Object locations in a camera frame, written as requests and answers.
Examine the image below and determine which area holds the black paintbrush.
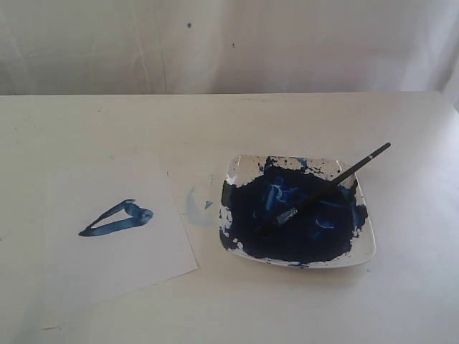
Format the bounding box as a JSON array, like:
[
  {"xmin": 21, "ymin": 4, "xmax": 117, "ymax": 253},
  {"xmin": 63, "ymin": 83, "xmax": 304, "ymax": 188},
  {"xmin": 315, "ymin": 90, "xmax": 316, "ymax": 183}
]
[{"xmin": 255, "ymin": 142, "xmax": 392, "ymax": 236}]

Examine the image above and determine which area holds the white plate with blue paint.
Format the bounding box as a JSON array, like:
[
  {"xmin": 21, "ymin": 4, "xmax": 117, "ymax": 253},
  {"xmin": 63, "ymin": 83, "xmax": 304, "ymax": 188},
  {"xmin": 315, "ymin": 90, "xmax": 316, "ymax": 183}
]
[{"xmin": 219, "ymin": 155, "xmax": 376, "ymax": 268}]

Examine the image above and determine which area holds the white paper sheet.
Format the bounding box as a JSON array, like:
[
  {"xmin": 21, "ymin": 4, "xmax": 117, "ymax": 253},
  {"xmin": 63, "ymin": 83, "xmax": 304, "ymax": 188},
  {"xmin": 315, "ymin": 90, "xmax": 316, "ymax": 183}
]
[{"xmin": 44, "ymin": 153, "xmax": 197, "ymax": 315}]

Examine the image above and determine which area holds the white backdrop curtain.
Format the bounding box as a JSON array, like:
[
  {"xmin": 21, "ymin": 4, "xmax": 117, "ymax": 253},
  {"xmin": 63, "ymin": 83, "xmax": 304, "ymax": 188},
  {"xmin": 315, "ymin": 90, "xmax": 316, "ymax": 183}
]
[{"xmin": 1, "ymin": 1, "xmax": 458, "ymax": 95}]

